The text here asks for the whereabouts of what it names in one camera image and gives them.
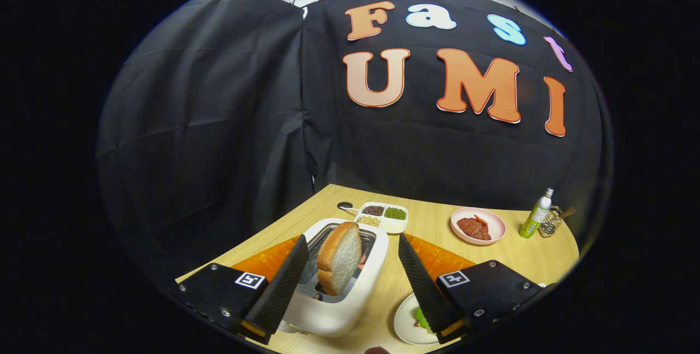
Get white divided dish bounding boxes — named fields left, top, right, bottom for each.
left=353, top=202, right=409, bottom=235

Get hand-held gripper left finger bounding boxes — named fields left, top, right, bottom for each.
left=176, top=235, right=310, bottom=345

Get round white plate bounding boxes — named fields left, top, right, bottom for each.
left=394, top=293, right=441, bottom=345

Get toasted bread slice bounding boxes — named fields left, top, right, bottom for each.
left=317, top=222, right=363, bottom=297

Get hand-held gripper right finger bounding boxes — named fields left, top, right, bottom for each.
left=398, top=233, right=547, bottom=344

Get pink plate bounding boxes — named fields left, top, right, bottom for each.
left=450, top=207, right=507, bottom=246

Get green and silver bottle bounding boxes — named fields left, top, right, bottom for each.
left=518, top=188, right=555, bottom=239

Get red meat pieces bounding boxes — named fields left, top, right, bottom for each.
left=457, top=214, right=492, bottom=241

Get white toaster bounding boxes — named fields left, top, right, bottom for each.
left=282, top=218, right=389, bottom=338

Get black backdrop cloth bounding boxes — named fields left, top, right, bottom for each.
left=97, top=0, right=608, bottom=289

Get green lettuce leaf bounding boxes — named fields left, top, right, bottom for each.
left=413, top=307, right=433, bottom=333

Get metal wire utensil holder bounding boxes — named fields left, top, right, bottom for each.
left=539, top=206, right=565, bottom=237

